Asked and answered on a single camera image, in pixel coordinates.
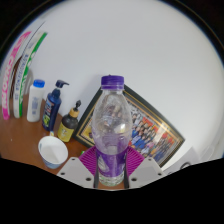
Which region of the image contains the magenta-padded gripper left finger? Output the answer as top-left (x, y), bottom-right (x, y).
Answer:
top-left (56, 145), bottom-right (100, 190)

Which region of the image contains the dark blue pump bottle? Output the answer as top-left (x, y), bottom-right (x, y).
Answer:
top-left (41, 79), bottom-right (70, 132)

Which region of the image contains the dark yellow-labelled pump bottle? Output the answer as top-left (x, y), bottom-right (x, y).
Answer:
top-left (56, 100), bottom-right (82, 143)

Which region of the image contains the blue printed paper cup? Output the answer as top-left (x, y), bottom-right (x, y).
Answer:
top-left (37, 135), bottom-right (69, 170)

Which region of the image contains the framed group photo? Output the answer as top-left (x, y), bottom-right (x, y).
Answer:
top-left (73, 84), bottom-right (186, 168)

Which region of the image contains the white bottle with blue cap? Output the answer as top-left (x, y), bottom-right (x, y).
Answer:
top-left (26, 78), bottom-right (46, 123)

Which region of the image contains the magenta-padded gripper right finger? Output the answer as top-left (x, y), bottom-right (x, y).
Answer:
top-left (124, 146), bottom-right (167, 190)

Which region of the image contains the white green-edged tube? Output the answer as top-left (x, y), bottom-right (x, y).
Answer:
top-left (12, 31), bottom-right (48, 119)

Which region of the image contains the clear purple-capped water bottle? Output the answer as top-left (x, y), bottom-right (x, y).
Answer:
top-left (91, 74), bottom-right (134, 187)

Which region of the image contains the pink and white tube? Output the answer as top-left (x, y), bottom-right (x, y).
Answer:
top-left (1, 31), bottom-right (33, 121)

